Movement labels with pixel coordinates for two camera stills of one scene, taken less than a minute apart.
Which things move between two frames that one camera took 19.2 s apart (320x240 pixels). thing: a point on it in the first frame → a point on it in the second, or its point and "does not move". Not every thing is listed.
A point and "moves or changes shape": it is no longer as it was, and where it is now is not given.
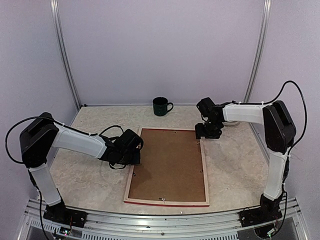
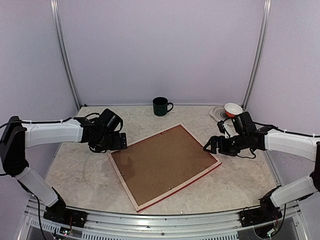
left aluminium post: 61,41 does not move
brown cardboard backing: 171,166 moves or changes shape
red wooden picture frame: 171,170 moves or changes shape
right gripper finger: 201,130 → 216,142
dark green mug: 160,106 does not move
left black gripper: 136,160 → 117,145
